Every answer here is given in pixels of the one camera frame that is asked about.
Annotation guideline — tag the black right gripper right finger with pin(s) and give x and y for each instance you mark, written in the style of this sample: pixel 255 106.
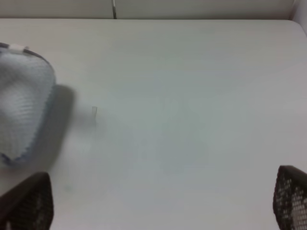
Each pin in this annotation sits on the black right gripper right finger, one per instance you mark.
pixel 290 198

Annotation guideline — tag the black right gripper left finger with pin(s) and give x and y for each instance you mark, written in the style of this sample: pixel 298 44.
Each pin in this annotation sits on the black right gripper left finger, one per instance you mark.
pixel 29 205

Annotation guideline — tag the blue white striped towel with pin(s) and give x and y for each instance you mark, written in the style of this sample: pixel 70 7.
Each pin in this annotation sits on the blue white striped towel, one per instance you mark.
pixel 27 86

